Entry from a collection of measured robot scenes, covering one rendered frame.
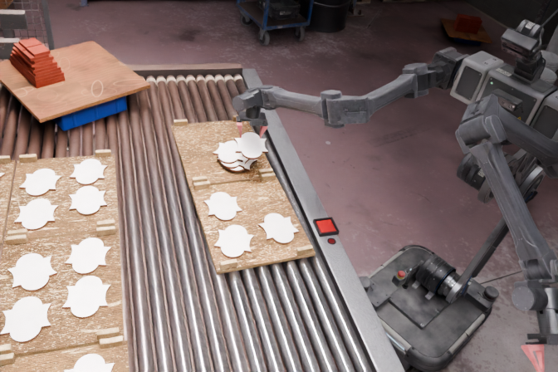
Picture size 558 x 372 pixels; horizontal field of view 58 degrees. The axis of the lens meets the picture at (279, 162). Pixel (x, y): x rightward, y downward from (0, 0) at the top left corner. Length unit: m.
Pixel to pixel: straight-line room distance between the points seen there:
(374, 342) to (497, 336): 1.53
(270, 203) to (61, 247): 0.74
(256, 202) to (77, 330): 0.76
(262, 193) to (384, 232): 1.50
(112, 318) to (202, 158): 0.79
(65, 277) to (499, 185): 1.26
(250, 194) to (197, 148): 0.35
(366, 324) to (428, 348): 0.92
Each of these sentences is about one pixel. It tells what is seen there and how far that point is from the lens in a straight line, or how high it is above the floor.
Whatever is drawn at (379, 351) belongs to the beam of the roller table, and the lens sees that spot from 1.62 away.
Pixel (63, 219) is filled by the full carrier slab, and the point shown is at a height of 0.94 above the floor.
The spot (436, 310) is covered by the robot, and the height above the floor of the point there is 0.26.
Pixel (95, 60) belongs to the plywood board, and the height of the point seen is 1.04.
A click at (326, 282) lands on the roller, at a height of 0.92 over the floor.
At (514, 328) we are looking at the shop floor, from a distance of 3.17.
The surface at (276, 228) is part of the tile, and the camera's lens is 1.80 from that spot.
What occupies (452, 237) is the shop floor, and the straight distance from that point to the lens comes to 3.47.
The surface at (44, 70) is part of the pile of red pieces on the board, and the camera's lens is 2.34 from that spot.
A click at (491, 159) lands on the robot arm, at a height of 1.53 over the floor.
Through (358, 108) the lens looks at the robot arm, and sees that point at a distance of 1.51.
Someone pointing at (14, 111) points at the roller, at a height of 0.92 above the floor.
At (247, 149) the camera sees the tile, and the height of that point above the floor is 1.07.
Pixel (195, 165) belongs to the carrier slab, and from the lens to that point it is 2.04.
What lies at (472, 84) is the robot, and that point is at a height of 1.45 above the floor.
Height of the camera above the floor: 2.23
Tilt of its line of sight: 38 degrees down
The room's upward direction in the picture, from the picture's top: 10 degrees clockwise
